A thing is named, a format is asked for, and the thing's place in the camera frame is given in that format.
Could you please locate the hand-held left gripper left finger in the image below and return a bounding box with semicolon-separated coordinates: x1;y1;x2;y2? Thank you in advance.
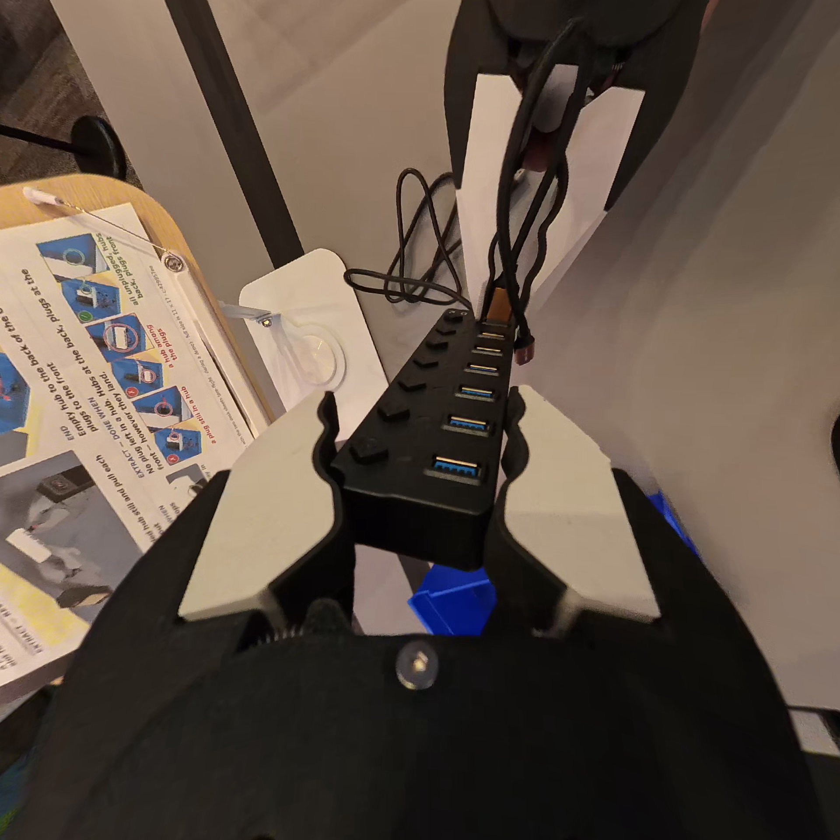
177;390;357;624

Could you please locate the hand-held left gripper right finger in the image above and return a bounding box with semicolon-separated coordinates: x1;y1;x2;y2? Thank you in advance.
484;386;662;637

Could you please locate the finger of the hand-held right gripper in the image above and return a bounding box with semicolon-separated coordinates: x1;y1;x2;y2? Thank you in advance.
453;72;526;315
520;66;648;332

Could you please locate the black braided usb cable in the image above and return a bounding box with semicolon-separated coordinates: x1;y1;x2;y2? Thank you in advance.
482;16;595;366

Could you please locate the black usb hub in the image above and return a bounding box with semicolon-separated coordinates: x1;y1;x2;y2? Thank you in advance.
330;307;527;571

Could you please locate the person's right hand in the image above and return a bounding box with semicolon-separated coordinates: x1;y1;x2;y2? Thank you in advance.
525;121;564;173

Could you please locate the blue plastic bin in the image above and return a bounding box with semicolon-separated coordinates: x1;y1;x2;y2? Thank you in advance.
407;491;700;636

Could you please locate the printed instruction sheet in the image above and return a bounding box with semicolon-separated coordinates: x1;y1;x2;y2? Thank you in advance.
0;200;257;690

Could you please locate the wooden instruction board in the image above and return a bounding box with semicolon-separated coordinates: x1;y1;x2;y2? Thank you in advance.
0;174;277;703

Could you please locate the black round stand base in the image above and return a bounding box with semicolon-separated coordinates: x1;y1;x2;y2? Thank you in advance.
0;115;129;181

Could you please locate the thin black hub cable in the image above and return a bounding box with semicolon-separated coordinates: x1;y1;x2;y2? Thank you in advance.
344;167;475;315

